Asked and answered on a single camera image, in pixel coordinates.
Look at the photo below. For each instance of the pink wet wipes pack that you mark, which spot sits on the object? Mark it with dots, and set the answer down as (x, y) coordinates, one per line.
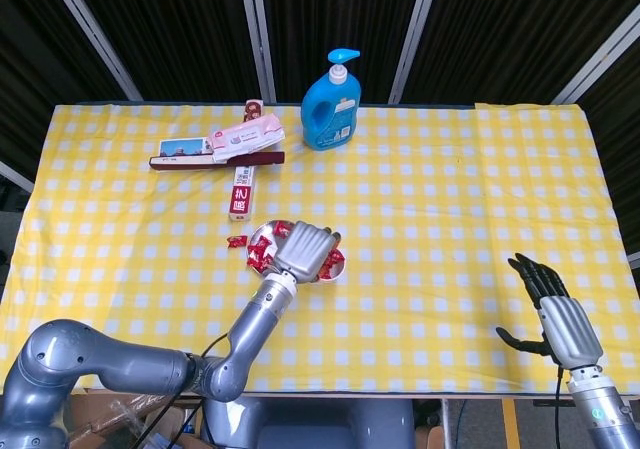
(245, 136)

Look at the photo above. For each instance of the black pleated curtain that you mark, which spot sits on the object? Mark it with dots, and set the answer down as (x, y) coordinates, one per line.
(340, 9)

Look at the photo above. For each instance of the round metal plate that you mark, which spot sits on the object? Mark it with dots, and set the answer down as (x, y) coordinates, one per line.
(265, 230)

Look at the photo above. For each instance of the long dark red box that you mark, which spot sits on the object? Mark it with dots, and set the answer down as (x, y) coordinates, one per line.
(175, 163)

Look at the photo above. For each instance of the red white toothpaste box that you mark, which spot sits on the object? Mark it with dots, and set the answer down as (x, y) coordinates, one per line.
(241, 199)

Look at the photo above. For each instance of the metal table leg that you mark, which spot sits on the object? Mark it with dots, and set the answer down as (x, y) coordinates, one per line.
(448, 424)

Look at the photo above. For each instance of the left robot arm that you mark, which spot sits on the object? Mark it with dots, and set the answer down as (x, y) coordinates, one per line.
(125, 369)

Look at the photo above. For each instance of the white paper cup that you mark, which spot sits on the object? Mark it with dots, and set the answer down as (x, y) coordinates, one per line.
(343, 271)

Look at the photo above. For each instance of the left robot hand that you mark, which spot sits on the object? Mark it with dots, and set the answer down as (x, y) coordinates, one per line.
(305, 251)

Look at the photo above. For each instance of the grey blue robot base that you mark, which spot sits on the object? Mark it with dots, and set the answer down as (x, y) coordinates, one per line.
(325, 424)

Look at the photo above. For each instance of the clear plastic packaging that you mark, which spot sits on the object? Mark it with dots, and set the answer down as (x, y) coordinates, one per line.
(122, 411)

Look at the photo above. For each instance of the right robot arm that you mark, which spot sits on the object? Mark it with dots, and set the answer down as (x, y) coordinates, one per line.
(602, 414)

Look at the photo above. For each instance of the red candy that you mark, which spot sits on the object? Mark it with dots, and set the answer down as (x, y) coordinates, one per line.
(285, 229)
(268, 263)
(236, 241)
(336, 258)
(326, 271)
(263, 243)
(255, 258)

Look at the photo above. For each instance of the brown cardboard box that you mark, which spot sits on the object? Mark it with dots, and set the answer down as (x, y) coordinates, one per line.
(95, 414)

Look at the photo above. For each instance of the yellow checked tablecloth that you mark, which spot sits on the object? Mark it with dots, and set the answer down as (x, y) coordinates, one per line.
(400, 219)

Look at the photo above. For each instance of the aluminium frame post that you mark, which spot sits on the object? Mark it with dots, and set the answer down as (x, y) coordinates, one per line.
(15, 175)
(97, 39)
(260, 39)
(414, 39)
(595, 73)

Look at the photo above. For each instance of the blue detergent pump bottle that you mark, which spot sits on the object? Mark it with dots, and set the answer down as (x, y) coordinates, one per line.
(330, 114)

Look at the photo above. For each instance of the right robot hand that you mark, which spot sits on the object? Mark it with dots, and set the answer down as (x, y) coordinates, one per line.
(570, 331)

